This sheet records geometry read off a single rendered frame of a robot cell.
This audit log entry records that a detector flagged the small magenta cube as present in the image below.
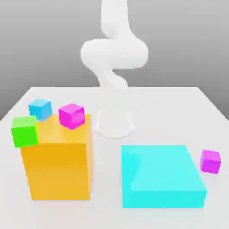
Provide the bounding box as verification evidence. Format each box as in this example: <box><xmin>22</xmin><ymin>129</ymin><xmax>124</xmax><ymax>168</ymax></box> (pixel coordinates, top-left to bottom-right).
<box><xmin>58</xmin><ymin>103</ymin><xmax>85</xmax><ymax>130</ymax></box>

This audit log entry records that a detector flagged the small blue cube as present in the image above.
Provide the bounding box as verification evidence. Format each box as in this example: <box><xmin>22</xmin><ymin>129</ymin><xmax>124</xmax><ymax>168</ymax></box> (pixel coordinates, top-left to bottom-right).
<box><xmin>28</xmin><ymin>98</ymin><xmax>53</xmax><ymax>122</ymax></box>

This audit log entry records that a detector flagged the small green cube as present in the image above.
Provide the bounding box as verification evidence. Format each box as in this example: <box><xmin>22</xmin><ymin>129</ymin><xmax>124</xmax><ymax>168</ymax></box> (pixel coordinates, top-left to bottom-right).
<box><xmin>10</xmin><ymin>115</ymin><xmax>39</xmax><ymax>148</ymax></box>

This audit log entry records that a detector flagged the small purple cube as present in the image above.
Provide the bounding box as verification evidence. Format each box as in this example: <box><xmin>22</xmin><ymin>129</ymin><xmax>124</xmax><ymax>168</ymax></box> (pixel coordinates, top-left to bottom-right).
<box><xmin>200</xmin><ymin>149</ymin><xmax>222</xmax><ymax>174</ymax></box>

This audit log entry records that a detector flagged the large cyan box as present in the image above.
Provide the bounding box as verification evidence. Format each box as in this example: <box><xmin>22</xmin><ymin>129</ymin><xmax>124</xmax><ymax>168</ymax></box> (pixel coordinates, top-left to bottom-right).
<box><xmin>120</xmin><ymin>145</ymin><xmax>208</xmax><ymax>208</ymax></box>

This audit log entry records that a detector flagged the large orange box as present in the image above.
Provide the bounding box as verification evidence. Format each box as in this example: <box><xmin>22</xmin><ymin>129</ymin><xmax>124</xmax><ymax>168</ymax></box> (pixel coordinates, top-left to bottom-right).
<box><xmin>19</xmin><ymin>114</ymin><xmax>94</xmax><ymax>201</ymax></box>

